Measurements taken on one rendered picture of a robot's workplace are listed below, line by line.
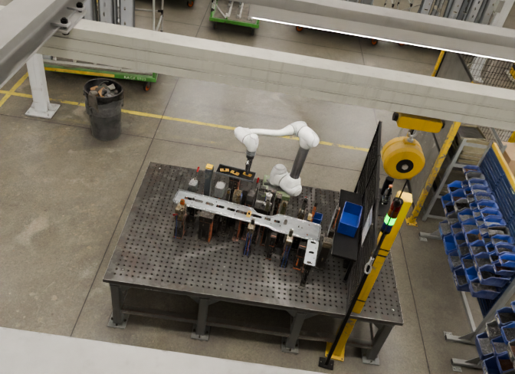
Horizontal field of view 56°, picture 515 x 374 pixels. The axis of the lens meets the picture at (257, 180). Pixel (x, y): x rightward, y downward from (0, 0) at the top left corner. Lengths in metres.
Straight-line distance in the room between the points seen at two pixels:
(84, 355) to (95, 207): 5.28
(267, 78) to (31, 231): 4.47
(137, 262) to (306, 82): 3.09
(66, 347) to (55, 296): 4.48
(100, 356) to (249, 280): 3.70
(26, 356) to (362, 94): 1.28
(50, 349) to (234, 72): 1.13
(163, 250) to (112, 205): 1.60
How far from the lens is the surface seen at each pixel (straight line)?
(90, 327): 4.90
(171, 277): 4.29
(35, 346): 0.69
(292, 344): 4.78
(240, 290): 4.25
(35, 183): 6.34
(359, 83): 1.63
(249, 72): 1.60
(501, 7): 10.34
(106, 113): 6.61
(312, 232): 4.42
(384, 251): 3.79
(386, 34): 2.39
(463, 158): 6.11
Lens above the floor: 4.08
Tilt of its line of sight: 40 degrees down
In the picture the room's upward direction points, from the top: 10 degrees clockwise
